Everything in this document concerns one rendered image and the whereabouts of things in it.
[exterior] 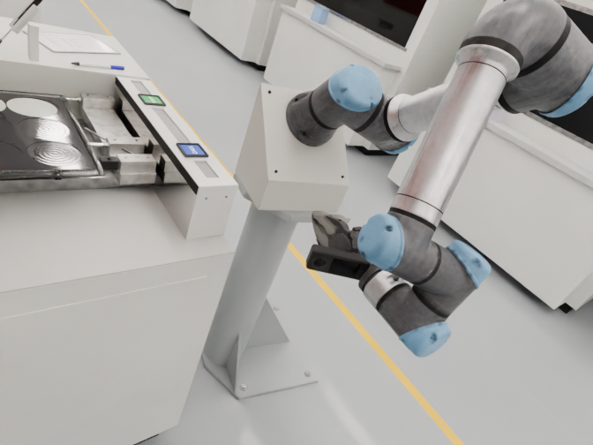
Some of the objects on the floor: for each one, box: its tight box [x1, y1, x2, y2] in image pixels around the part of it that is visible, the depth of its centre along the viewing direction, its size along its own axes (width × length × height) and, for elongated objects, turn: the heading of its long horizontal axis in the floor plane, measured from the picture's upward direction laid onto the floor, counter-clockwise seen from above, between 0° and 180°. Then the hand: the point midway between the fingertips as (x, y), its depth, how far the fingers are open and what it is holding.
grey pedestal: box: [201, 173, 351, 400], centre depth 151 cm, size 51×44×82 cm
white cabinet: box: [0, 253, 235, 445], centre depth 121 cm, size 64×96×82 cm, turn 10°
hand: (313, 216), depth 87 cm, fingers closed
